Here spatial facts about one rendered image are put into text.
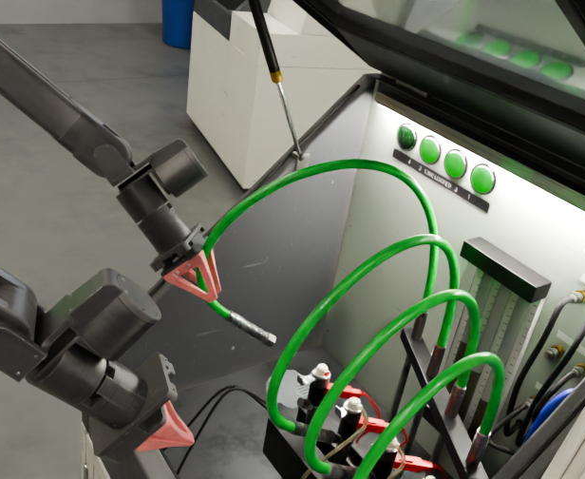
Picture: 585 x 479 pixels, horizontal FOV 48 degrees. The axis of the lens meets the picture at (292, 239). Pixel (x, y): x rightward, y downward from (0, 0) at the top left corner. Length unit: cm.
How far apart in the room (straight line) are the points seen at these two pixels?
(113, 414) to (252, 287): 67
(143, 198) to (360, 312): 61
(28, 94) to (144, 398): 46
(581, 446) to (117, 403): 49
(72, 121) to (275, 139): 302
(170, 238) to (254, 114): 289
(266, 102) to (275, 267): 256
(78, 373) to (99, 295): 8
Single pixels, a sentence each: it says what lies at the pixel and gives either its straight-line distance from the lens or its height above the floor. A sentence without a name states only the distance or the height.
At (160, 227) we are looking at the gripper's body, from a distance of 95.
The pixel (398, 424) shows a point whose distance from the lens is 75.
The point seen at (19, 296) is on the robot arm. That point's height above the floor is 140.
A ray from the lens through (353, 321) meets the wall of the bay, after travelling 142.
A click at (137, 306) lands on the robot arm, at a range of 61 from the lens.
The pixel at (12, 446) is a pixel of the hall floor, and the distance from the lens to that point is 245.
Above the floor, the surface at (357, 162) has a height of 142.
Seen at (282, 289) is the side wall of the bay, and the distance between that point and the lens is 136.
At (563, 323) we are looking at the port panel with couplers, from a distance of 106.
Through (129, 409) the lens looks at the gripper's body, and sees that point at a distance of 69.
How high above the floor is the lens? 176
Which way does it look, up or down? 29 degrees down
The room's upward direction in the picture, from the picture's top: 9 degrees clockwise
